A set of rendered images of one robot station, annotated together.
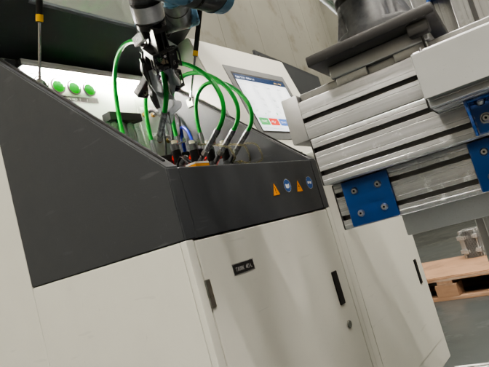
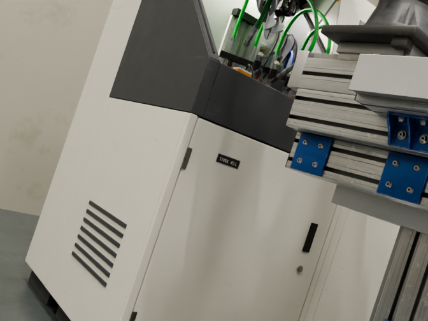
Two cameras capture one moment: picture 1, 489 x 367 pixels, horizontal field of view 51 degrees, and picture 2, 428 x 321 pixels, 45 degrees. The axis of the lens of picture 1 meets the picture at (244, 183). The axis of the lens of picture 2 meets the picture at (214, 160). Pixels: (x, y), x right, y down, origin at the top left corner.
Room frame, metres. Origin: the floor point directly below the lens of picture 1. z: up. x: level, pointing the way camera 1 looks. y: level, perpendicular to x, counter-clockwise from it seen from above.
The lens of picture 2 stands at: (-0.21, -0.44, 0.67)
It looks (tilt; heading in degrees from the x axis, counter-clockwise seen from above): 1 degrees up; 21
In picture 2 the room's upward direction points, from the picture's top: 19 degrees clockwise
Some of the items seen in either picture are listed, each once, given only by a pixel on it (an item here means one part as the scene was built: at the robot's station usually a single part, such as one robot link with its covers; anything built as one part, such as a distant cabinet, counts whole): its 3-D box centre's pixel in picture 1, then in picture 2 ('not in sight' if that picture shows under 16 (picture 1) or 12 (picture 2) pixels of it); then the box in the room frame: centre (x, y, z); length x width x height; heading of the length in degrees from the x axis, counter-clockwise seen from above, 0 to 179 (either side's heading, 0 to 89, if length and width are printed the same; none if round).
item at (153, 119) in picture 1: (160, 137); (271, 51); (1.85, 0.25, 1.20); 0.13 x 0.03 x 0.31; 146
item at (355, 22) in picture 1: (372, 19); (400, 23); (0.93, -0.31, 1.09); 0.15 x 0.15 x 0.10
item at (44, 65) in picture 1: (92, 73); not in sight; (1.65, 0.39, 1.43); 0.54 x 0.03 x 0.02; 146
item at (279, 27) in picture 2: (174, 107); (277, 28); (1.50, 0.14, 1.20); 0.06 x 0.03 x 0.09; 56
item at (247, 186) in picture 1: (257, 193); (285, 123); (1.37, -0.03, 0.87); 0.62 x 0.04 x 0.16; 146
